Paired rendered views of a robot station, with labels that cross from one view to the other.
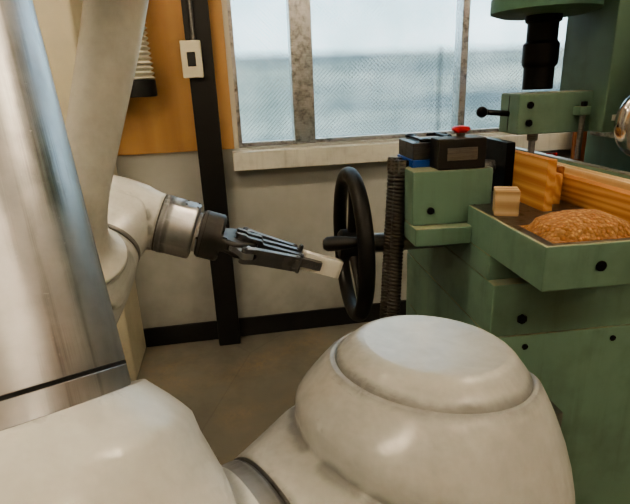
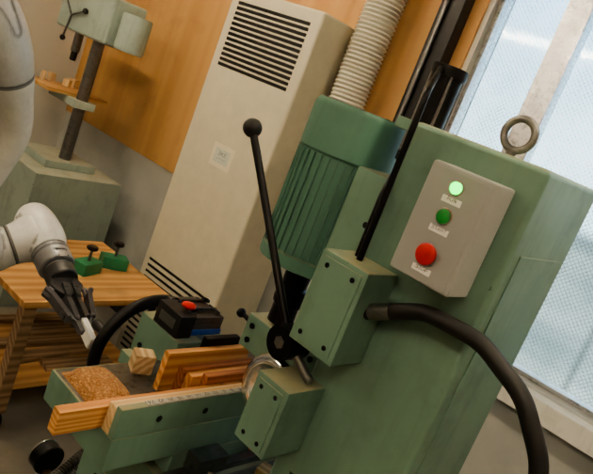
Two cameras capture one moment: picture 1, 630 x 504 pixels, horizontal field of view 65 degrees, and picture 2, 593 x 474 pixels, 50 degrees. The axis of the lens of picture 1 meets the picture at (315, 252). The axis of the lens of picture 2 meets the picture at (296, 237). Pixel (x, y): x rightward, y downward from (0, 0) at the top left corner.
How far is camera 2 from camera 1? 1.29 m
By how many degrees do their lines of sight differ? 44
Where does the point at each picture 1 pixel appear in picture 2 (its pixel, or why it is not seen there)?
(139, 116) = not seen: hidden behind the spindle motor
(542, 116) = (257, 341)
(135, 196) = (38, 229)
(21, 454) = not seen: outside the picture
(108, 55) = not seen: outside the picture
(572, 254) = (58, 386)
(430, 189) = (145, 329)
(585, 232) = (76, 381)
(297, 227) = not seen: hidden behind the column
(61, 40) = (268, 141)
